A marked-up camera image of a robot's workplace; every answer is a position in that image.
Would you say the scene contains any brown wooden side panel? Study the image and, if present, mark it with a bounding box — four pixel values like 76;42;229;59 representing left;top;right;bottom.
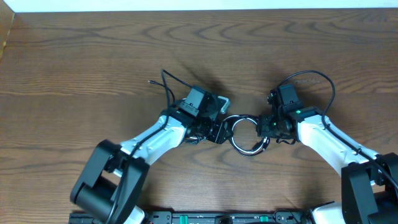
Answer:
0;0;15;57

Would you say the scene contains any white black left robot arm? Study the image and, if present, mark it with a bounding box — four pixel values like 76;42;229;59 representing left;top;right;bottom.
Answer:
70;92;232;223

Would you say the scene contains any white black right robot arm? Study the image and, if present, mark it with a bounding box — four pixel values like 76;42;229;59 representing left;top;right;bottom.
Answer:
257;91;397;223

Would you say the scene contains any black usb cable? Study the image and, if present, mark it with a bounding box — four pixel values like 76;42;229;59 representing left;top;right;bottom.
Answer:
147;80;271;157

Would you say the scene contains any white usb cable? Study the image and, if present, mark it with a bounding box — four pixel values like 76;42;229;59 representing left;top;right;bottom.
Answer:
186;116;269;155

